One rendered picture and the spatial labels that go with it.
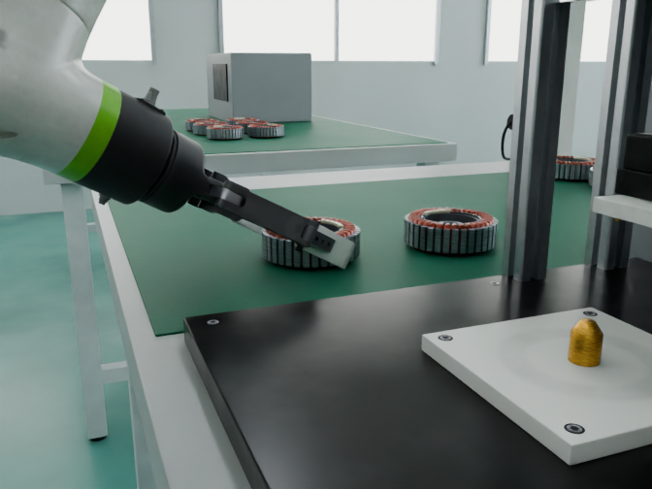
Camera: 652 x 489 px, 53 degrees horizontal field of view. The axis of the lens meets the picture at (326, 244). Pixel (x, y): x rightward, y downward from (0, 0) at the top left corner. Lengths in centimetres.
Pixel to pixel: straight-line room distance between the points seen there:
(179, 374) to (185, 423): 7
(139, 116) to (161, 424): 28
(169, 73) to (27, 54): 428
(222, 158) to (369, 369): 128
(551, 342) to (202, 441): 24
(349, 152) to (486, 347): 137
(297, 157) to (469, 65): 407
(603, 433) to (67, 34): 48
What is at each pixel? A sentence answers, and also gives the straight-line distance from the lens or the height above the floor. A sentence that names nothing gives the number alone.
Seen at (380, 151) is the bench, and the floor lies 74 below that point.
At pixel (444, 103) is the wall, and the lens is 561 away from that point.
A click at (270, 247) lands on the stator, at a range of 72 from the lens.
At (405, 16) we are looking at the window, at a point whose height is 133.
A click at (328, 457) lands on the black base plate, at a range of 35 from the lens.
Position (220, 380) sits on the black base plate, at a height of 77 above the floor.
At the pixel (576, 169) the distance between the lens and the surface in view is 133.
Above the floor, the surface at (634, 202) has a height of 88.
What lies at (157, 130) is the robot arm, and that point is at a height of 91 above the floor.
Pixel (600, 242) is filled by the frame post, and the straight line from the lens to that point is 70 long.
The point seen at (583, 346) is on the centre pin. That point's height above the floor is 80.
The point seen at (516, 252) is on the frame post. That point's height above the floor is 80.
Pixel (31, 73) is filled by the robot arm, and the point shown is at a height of 96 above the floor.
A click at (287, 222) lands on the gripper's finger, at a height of 82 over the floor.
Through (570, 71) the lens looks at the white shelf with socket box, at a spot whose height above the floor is 95.
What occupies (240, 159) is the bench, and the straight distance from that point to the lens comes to 169.
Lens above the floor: 96
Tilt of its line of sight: 15 degrees down
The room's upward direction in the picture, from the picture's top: straight up
